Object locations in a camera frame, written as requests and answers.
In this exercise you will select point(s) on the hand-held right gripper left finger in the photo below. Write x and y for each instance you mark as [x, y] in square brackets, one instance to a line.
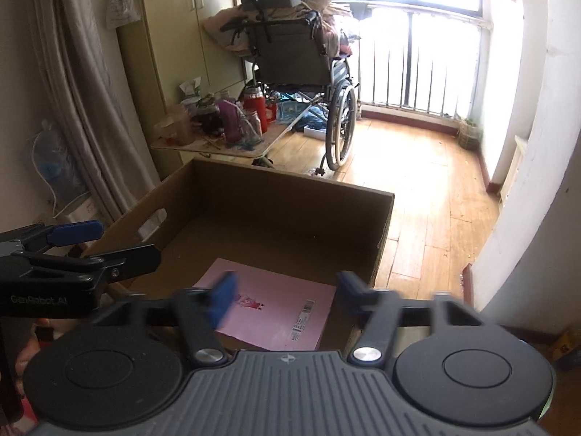
[224, 300]

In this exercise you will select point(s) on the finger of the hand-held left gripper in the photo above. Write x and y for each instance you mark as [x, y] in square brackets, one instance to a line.
[75, 232]
[131, 259]

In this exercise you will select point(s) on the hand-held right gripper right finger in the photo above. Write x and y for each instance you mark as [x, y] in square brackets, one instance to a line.
[348, 293]

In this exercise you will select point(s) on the pink book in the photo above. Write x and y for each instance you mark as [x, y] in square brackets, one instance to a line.
[281, 299]

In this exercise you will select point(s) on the brown cardboard box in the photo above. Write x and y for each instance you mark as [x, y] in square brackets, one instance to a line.
[272, 218]

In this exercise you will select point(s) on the white water dispenser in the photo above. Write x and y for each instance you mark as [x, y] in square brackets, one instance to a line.
[79, 211]

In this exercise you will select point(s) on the bagged blue water jug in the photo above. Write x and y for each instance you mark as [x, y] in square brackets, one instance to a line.
[56, 163]

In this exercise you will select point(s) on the pink translucent tumbler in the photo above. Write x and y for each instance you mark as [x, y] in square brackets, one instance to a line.
[181, 125]

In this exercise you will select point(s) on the wooden folding table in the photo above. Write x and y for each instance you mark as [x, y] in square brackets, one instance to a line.
[245, 149]

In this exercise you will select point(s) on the grey curtain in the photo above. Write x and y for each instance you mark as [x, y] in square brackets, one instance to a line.
[86, 77]

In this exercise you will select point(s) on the dark glass jar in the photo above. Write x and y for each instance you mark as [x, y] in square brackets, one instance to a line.
[208, 118]

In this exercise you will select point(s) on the purple bottle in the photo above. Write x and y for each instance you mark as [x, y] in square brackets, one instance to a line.
[230, 120]

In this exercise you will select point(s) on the clear glass jar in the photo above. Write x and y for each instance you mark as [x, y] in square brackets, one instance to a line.
[252, 129]

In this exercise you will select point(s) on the white green tissue box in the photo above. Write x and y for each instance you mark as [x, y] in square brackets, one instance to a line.
[190, 88]

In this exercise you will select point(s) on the blue plastic bag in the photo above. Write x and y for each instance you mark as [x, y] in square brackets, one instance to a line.
[295, 111]

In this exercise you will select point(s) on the red thermos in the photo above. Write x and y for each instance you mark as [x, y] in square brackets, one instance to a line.
[255, 104]

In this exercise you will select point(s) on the woven plant pot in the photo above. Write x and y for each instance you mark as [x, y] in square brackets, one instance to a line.
[467, 134]

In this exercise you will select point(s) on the grey wheelchair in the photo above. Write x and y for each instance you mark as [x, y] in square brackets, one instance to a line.
[290, 54]

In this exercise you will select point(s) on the black balcony railing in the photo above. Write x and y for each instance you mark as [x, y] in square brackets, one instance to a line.
[410, 54]

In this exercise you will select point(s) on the pile of clothes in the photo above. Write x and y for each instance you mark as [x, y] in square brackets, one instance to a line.
[333, 9]

